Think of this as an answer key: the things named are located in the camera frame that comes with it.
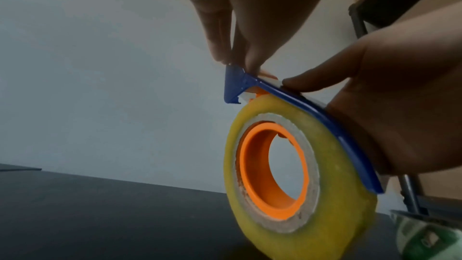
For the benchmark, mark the person's right hand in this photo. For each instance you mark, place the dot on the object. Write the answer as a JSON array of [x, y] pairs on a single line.
[[408, 90]]

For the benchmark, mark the person's left hand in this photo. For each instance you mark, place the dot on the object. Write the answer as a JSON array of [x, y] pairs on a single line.
[[260, 2]]

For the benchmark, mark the blue orange tape dispenser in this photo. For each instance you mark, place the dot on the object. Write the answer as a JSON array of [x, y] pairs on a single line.
[[340, 128]]

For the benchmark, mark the clear yellowish tape roll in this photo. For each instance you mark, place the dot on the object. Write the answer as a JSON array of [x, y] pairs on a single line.
[[343, 199]]

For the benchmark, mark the green white packet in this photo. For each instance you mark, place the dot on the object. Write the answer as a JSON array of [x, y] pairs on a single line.
[[431, 241]]

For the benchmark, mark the black metal frame chair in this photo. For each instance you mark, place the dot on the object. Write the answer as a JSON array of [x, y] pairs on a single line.
[[389, 4]]

